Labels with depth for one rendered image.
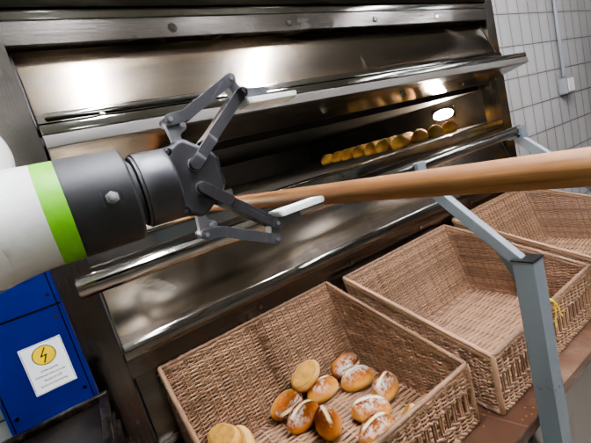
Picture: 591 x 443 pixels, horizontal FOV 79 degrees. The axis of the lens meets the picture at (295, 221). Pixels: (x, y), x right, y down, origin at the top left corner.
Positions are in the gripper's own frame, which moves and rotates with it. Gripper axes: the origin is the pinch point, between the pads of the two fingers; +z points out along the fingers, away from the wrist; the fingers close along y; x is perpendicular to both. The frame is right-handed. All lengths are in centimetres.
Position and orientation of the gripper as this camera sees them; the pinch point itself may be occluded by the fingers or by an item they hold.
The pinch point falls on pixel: (297, 150)
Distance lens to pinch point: 47.2
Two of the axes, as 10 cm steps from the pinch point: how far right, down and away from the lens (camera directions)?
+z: 8.1, -3.1, 5.1
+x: 5.3, 0.0, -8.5
